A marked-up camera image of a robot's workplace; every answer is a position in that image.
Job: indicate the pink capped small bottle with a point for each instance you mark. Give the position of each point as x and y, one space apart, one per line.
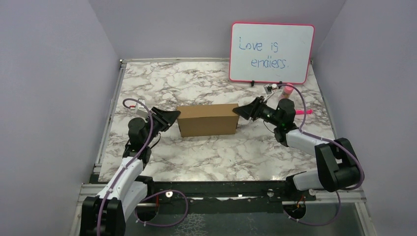
286 92

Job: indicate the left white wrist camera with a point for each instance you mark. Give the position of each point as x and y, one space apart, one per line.
141 108

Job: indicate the brown cardboard box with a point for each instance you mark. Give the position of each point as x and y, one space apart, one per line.
207 120

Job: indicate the pink framed whiteboard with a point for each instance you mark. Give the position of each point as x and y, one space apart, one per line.
270 53

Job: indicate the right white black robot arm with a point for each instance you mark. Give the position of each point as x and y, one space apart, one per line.
337 165

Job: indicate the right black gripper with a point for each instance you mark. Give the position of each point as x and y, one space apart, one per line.
249 112

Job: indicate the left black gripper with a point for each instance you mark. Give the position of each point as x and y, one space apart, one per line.
167 118

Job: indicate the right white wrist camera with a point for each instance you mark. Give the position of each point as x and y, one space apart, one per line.
270 88

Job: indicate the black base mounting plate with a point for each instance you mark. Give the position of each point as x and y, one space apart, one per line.
219 197

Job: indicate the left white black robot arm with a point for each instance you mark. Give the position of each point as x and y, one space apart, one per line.
106 213

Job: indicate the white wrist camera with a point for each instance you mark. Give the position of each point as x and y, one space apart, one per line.
141 108
270 88

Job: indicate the pink marker pen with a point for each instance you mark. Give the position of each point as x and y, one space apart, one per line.
303 112

